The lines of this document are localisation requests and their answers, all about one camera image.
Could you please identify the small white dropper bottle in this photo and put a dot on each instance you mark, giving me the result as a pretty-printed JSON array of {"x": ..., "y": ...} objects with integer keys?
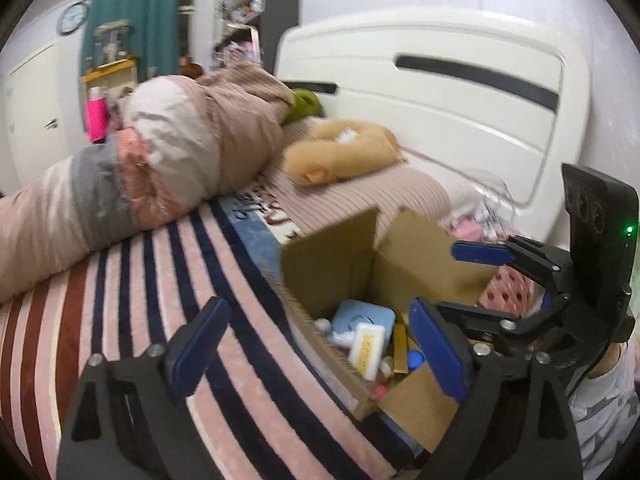
[{"x": 343, "y": 340}]

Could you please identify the pink polka dot cloth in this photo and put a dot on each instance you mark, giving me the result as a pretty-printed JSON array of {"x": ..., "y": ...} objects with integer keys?
[{"x": 509, "y": 292}]

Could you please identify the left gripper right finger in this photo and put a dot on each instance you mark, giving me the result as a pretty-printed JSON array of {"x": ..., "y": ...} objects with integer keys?
[{"x": 504, "y": 427}]

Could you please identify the teal curtain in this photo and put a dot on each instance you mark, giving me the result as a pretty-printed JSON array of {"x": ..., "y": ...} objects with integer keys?
[{"x": 153, "y": 36}]

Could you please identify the light blue square device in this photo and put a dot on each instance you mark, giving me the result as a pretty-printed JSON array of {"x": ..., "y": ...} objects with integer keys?
[{"x": 351, "y": 312}]

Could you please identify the gold rectangular bar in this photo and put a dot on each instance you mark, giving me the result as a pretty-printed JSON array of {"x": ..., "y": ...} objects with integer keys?
[{"x": 400, "y": 349}]

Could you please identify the white case yellow label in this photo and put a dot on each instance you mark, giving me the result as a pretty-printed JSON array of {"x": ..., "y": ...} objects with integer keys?
[{"x": 367, "y": 350}]

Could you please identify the pink ribbed pillow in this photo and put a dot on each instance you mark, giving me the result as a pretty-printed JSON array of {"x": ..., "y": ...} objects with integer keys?
[{"x": 313, "y": 207}]

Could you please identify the white bed headboard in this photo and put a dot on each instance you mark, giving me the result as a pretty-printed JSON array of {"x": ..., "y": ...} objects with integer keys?
[{"x": 498, "y": 99}]

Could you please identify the yellow wooden shelf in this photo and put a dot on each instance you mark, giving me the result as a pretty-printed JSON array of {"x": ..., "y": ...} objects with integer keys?
[{"x": 111, "y": 79}]

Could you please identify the cluttered wall shelf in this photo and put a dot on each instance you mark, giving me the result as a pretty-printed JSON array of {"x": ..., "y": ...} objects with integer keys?
[{"x": 237, "y": 31}]

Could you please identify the white door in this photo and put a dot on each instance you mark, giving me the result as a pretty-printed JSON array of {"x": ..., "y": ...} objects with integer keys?
[{"x": 36, "y": 132}]

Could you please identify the white earbuds case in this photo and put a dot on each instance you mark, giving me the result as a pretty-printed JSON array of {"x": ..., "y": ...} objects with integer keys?
[{"x": 323, "y": 325}]

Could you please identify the tan plush toy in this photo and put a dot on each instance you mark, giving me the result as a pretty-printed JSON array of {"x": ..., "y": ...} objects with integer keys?
[{"x": 336, "y": 150}]

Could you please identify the red pink bottle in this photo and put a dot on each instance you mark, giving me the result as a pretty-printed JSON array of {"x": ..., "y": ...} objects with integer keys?
[{"x": 380, "y": 390}]

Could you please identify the grey star patterned cloth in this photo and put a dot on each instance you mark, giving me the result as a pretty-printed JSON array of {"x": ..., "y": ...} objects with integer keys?
[{"x": 605, "y": 409}]

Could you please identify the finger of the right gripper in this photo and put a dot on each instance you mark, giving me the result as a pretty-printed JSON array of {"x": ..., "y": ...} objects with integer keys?
[
  {"x": 481, "y": 253},
  {"x": 476, "y": 323}
]

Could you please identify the rolled pink grey duvet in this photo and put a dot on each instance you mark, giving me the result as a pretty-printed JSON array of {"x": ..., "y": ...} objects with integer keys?
[{"x": 186, "y": 141}]

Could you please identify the round wall clock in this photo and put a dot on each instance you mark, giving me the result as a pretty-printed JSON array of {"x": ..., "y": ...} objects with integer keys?
[{"x": 72, "y": 18}]

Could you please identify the green plush toy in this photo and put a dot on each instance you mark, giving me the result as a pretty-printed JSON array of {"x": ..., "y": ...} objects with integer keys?
[{"x": 306, "y": 104}]

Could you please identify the brown cardboard box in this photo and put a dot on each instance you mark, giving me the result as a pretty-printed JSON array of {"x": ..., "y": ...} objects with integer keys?
[{"x": 344, "y": 261}]

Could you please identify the pink pouch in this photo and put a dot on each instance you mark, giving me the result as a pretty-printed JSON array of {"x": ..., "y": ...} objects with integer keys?
[{"x": 467, "y": 229}]

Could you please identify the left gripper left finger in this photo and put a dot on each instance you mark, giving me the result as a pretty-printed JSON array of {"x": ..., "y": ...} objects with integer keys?
[{"x": 128, "y": 418}]

